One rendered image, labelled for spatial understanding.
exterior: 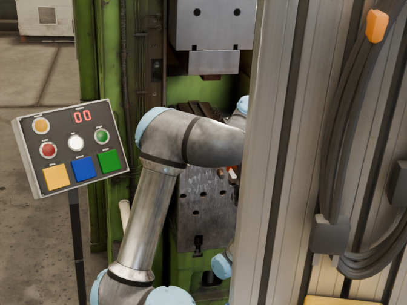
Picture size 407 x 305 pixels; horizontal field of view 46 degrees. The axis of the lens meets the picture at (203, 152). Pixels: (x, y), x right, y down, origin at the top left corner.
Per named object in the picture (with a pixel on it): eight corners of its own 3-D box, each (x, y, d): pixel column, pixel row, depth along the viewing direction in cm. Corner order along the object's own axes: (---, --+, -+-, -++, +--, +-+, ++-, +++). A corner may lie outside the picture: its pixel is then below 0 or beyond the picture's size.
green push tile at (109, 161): (122, 168, 175) (116, 149, 174) (103, 174, 171) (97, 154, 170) (120, 169, 176) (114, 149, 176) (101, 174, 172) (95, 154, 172)
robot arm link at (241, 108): (233, 106, 150) (244, 89, 154) (226, 126, 159) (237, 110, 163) (255, 117, 148) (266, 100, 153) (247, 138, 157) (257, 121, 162)
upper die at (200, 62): (238, 74, 186) (240, 49, 182) (188, 75, 182) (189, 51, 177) (211, 45, 222) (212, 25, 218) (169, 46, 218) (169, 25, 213)
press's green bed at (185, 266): (248, 317, 243) (257, 243, 222) (175, 328, 234) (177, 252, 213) (218, 249, 290) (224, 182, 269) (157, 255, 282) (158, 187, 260)
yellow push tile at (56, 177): (70, 184, 163) (64, 163, 163) (49, 190, 159) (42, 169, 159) (69, 184, 165) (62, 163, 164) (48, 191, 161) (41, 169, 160)
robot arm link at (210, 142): (237, 127, 102) (296, 130, 146) (192, 116, 106) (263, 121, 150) (225, 180, 103) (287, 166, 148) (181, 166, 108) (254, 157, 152)
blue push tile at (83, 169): (97, 176, 169) (90, 155, 169) (77, 182, 165) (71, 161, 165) (95, 176, 170) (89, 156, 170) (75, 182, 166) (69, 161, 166)
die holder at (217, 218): (257, 244, 221) (268, 158, 201) (177, 253, 213) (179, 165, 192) (225, 182, 269) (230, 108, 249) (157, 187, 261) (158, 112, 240)
